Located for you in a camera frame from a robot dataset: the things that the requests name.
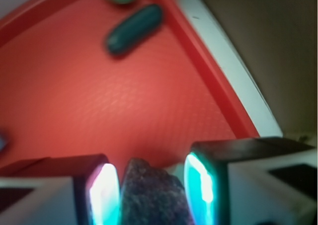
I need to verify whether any red plastic tray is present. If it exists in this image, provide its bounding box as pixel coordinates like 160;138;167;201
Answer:
0;0;259;169

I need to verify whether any blue sponge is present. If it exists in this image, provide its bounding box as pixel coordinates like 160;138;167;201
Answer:
0;131;8;151

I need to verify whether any dark teal capsule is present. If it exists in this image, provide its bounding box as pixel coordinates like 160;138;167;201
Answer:
105;4;163;56

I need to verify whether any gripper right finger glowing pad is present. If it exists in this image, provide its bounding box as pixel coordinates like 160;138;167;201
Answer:
184;137;318;225

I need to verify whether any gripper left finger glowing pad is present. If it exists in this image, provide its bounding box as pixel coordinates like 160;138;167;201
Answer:
0;154;120;225

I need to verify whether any brown cardboard panel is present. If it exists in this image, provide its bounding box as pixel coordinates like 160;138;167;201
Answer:
203;0;318;145

